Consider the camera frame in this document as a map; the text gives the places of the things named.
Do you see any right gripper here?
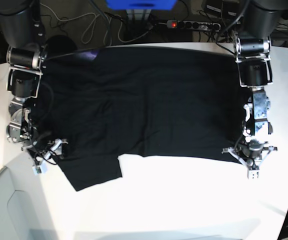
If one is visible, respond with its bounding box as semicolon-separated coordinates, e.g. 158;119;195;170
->
21;138;68;167

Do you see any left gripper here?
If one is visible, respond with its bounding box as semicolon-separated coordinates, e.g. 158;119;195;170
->
221;140;277;173

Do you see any black T-shirt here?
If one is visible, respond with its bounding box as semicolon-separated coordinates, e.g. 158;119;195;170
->
31;47;246;191

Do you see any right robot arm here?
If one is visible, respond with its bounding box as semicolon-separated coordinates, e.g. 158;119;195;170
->
0;0;66;172

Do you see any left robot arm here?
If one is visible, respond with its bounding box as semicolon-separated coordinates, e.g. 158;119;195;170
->
222;0;288;179

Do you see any grey panel at table corner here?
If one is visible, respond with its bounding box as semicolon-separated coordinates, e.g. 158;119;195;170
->
0;166;77;240

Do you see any black power strip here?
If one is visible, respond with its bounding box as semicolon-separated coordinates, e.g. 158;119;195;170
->
166;20;221;32

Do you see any blue box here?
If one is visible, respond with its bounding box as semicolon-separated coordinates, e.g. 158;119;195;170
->
105;0;177;11

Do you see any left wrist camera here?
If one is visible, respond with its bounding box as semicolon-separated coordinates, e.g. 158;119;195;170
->
247;169;259;180

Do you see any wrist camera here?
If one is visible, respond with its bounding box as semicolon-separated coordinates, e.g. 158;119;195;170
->
247;169;259;180
32;162;48;176

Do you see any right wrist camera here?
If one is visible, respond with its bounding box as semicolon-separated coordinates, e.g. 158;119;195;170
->
32;162;48;176

